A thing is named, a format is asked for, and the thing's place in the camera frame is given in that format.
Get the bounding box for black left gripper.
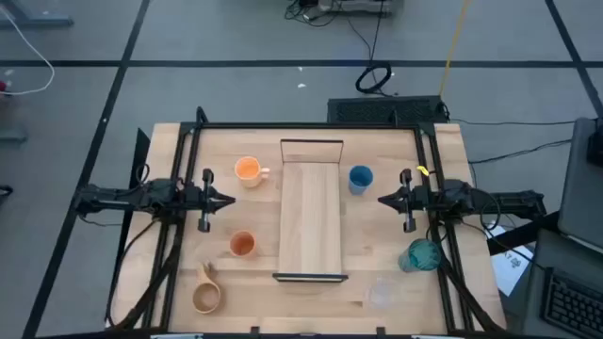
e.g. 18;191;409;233
186;168;236;234

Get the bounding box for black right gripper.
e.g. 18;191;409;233
377;168;429;234

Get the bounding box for blue plastic cup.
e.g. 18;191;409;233
348;165;375;196

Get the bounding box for orange mug with handle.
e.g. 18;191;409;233
234;155;271;189

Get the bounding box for peach plastic tumbler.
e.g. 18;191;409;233
229;230;258;259

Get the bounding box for teal faceted glass tumbler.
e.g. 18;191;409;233
398;237;443;273

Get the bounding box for wooden cup with long handle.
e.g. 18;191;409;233
191;262;221;315

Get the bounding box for black vented computer case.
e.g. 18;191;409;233
327;95;449;126

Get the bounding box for black table side brace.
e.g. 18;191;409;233
487;211;562;258
120;127;152;246

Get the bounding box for white paper sheet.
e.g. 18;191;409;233
483;220;536;298

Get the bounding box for grey side desk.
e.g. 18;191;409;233
520;229;603;339

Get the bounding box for grey flat panel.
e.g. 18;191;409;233
557;116;603;255

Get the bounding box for grey power strip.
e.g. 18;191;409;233
318;0;406;18

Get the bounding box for black keyboard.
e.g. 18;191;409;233
540;266;603;339

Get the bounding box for grey furniture foot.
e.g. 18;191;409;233
0;127;28;143

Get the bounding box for grey furniture base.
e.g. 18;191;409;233
0;0;75;28

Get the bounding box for wooden shelf with black frame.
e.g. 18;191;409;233
271;138;350;283

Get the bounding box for black metal table frame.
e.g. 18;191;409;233
112;105;505;339

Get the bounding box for coiled black cable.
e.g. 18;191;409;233
353;61;394;95

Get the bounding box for thin black floor cable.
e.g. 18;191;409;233
449;117;577;128

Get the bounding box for yellow hanging cable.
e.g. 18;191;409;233
437;0;474;100

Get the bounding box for white floor cable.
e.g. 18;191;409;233
0;4;57;97

